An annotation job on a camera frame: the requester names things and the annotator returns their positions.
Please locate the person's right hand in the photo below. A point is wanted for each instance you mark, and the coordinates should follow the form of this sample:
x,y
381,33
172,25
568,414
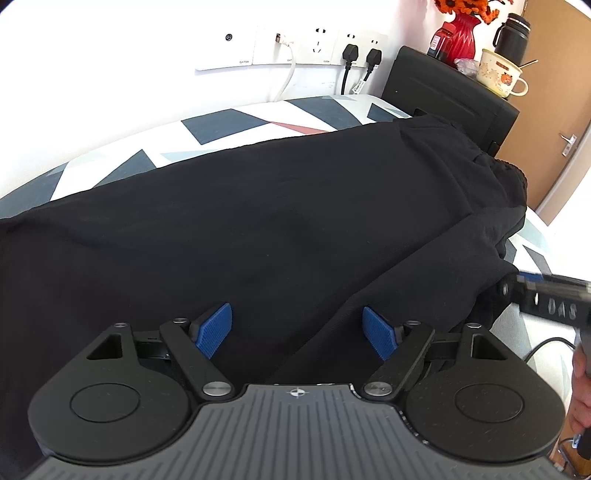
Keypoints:
x,y
581,392

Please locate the printed ceramic mug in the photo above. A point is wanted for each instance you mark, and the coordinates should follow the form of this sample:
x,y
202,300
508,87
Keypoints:
x,y
496,74

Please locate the wooden door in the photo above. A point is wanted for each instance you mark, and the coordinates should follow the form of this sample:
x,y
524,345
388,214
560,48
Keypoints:
x,y
554,115

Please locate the black thermos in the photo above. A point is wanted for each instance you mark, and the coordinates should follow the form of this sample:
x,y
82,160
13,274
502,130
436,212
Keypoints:
x,y
512,41

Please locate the black power plug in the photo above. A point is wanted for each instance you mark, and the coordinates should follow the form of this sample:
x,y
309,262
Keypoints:
x,y
374,57
350,54

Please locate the red vase with orange flowers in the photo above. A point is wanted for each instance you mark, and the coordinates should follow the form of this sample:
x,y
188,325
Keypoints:
x,y
464,37

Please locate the white wall socket panel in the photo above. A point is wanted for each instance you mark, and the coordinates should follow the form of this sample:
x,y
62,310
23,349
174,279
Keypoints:
x,y
231,50

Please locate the black nightstand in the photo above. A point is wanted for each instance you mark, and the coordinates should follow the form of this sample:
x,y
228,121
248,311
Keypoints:
x,y
443,92

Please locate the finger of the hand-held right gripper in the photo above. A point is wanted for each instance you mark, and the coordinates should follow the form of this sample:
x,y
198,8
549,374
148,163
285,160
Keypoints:
x,y
508,288

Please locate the black pants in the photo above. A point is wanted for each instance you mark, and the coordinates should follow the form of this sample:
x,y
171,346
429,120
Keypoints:
x,y
277,221

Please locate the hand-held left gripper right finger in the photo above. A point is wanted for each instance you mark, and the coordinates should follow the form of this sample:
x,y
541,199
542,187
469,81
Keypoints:
x,y
379,333

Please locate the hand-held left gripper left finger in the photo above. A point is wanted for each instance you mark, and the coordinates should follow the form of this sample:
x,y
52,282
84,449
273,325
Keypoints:
x,y
214,330

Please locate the red plastic bottle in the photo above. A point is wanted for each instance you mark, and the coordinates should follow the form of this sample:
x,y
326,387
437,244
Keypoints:
x,y
441,44

